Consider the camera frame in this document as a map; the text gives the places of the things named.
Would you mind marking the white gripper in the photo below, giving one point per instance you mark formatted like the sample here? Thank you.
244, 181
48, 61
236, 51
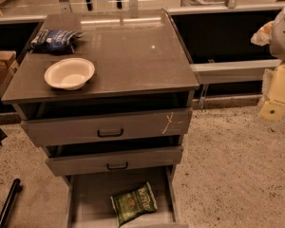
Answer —
284, 37

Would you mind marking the green jalapeno chip bag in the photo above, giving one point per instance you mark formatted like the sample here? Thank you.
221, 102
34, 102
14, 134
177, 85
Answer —
132, 204

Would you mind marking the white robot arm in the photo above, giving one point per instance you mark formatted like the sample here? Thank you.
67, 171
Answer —
277, 44

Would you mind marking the grey drawer cabinet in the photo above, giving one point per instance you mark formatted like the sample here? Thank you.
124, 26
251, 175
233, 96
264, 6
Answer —
140, 66

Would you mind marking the middle grey drawer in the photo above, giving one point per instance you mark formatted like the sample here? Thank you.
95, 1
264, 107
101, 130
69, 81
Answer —
113, 161

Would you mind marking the grey drawer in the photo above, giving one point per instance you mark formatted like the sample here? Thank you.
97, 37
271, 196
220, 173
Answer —
113, 161
111, 127
91, 207

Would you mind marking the blue chip bag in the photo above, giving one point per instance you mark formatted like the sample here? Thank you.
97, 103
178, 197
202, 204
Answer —
54, 41

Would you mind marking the top grey drawer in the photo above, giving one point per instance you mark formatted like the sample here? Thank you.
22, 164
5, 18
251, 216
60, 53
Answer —
111, 127

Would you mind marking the bottom grey drawer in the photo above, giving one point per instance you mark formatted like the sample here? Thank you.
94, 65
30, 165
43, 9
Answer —
91, 207

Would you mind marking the white paper bowl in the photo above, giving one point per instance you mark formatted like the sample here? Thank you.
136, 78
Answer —
69, 74

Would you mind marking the cardboard box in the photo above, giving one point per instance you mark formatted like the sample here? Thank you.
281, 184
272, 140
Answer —
8, 64

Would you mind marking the black pole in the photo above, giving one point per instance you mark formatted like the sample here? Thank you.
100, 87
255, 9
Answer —
14, 190

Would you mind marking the grey metal rail barrier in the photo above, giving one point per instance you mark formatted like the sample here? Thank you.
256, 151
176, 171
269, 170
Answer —
217, 41

